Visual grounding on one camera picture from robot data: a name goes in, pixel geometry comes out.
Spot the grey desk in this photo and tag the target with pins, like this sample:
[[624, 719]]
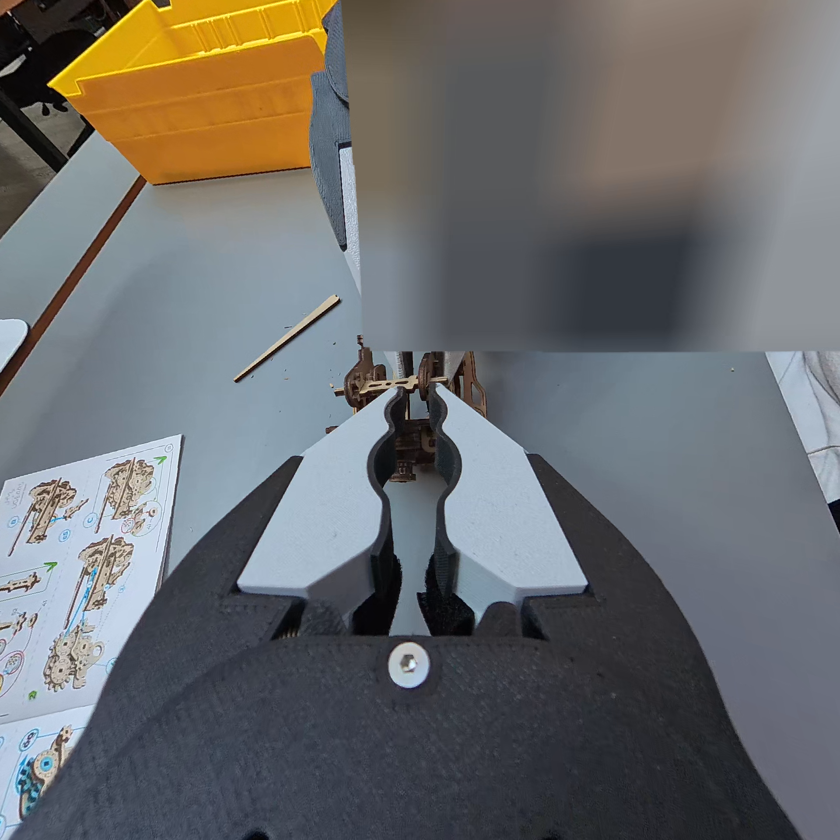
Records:
[[197, 275], [65, 229]]

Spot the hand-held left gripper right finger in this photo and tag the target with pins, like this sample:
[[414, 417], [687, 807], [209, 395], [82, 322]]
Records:
[[505, 525]]

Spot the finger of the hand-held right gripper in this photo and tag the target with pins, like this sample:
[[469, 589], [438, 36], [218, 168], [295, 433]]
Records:
[[451, 362], [350, 210]]

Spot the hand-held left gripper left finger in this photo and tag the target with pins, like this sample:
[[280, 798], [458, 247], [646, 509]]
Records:
[[328, 525]]

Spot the white lamp base plate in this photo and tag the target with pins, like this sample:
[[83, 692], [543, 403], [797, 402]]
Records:
[[10, 341]]

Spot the person's white shirt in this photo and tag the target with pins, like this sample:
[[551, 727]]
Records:
[[810, 420]]

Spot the wooden mechanical puzzle model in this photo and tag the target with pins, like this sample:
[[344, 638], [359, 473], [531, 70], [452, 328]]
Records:
[[407, 394]]

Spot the illustrated instruction booklet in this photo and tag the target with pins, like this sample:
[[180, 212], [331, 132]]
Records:
[[85, 558]]

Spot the yellow plastic bin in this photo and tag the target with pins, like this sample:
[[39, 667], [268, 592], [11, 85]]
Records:
[[197, 98]]

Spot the thin wooden stick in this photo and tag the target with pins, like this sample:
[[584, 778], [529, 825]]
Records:
[[289, 338]]

